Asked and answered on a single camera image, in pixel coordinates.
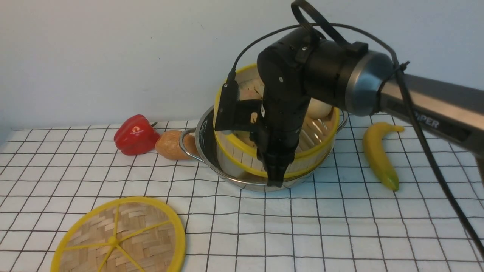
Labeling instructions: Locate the stainless steel two-handled pot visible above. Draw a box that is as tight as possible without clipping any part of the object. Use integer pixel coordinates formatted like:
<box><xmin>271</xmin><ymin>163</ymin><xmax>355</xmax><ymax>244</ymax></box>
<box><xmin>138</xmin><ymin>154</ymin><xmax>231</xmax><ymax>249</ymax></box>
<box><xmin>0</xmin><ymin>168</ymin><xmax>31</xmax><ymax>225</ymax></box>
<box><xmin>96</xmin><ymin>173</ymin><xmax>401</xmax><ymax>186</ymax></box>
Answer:
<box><xmin>179</xmin><ymin>107</ymin><xmax>349</xmax><ymax>192</ymax></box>

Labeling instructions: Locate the woven bamboo steamer lid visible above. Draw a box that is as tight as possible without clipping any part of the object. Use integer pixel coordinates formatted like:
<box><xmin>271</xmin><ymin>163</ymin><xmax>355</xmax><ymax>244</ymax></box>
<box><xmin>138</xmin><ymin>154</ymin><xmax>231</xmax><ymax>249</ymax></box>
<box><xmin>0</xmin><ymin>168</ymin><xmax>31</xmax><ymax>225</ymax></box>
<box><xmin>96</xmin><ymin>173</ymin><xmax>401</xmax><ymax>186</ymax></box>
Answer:
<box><xmin>50</xmin><ymin>196</ymin><xmax>186</xmax><ymax>272</ymax></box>

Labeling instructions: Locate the black right camera cable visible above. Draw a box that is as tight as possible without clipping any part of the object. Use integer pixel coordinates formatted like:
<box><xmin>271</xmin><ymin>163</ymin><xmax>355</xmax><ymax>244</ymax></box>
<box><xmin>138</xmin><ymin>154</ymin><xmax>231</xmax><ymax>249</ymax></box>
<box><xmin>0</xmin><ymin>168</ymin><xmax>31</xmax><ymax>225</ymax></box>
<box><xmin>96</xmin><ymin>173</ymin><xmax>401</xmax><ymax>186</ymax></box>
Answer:
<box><xmin>229</xmin><ymin>0</ymin><xmax>484</xmax><ymax>257</ymax></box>

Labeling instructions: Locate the yellow banana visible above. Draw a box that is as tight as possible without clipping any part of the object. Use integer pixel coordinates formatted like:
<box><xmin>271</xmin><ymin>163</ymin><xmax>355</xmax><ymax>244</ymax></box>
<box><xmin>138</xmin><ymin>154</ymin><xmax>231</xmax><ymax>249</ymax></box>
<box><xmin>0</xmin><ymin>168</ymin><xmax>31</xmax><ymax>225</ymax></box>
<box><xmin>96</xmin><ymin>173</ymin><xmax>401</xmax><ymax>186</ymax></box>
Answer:
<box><xmin>362</xmin><ymin>122</ymin><xmax>405</xmax><ymax>192</ymax></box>

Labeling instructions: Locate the bamboo steamer basket yellow rim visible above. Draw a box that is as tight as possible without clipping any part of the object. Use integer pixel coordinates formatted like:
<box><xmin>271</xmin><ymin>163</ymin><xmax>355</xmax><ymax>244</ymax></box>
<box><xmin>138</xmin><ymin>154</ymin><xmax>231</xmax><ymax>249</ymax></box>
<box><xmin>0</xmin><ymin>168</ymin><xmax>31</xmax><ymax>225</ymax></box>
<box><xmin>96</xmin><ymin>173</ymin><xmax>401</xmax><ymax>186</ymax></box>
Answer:
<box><xmin>215</xmin><ymin>64</ymin><xmax>347</xmax><ymax>179</ymax></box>

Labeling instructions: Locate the red bell pepper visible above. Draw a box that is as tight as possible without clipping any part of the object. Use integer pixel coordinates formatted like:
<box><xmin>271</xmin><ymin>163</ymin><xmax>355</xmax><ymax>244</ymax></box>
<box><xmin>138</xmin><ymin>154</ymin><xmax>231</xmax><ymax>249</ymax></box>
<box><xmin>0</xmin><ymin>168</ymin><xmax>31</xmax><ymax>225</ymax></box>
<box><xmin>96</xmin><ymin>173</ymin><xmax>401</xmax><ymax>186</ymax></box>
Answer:
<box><xmin>113</xmin><ymin>115</ymin><xmax>160</xmax><ymax>156</ymax></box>

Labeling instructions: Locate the white checkered tablecloth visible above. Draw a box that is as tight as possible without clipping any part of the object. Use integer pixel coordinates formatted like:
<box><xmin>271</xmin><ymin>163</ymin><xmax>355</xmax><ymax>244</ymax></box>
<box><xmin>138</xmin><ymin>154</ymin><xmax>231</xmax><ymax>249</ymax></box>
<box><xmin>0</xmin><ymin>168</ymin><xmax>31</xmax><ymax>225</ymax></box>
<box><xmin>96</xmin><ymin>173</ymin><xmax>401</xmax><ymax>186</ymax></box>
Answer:
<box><xmin>0</xmin><ymin>115</ymin><xmax>483</xmax><ymax>272</ymax></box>

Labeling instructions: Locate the white steamed bun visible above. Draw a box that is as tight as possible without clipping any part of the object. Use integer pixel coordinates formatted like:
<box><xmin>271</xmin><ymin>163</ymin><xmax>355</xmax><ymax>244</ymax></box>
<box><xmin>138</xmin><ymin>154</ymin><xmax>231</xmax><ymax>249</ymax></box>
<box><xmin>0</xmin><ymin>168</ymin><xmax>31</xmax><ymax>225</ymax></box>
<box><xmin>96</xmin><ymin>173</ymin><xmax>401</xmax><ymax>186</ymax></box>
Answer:
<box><xmin>306</xmin><ymin>98</ymin><xmax>333</xmax><ymax>119</ymax></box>

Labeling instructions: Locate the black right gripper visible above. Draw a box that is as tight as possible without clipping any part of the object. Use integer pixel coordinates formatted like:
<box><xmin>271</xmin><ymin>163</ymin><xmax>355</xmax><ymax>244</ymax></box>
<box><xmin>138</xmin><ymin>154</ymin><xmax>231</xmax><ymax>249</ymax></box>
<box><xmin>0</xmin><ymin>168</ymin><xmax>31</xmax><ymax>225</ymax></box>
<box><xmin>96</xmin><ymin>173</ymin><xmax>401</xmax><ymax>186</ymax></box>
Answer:
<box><xmin>256</xmin><ymin>26</ymin><xmax>321</xmax><ymax>188</ymax></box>

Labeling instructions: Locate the brown potato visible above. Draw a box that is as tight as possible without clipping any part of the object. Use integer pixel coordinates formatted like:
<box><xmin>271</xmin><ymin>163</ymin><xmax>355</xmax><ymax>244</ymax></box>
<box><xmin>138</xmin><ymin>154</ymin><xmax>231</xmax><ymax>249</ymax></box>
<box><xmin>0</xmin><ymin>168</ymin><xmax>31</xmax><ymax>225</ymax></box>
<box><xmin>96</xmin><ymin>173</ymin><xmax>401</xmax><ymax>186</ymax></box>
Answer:
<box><xmin>155</xmin><ymin>130</ymin><xmax>199</xmax><ymax>160</ymax></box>

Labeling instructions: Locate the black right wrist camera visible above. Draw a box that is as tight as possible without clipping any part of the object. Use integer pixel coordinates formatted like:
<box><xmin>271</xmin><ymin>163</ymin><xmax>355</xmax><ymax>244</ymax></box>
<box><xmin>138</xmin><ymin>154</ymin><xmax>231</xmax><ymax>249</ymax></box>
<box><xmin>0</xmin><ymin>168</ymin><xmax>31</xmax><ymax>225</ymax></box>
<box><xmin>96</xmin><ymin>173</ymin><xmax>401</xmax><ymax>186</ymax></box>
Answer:
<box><xmin>214</xmin><ymin>80</ymin><xmax>262</xmax><ymax>132</ymax></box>

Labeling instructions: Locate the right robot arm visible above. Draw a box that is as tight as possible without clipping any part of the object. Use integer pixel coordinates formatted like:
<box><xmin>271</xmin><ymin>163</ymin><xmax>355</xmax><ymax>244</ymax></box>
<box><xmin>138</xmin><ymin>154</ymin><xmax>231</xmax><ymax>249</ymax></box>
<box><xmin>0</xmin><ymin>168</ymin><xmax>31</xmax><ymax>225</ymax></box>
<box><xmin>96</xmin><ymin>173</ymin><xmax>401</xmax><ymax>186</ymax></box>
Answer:
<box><xmin>256</xmin><ymin>25</ymin><xmax>483</xmax><ymax>187</ymax></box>

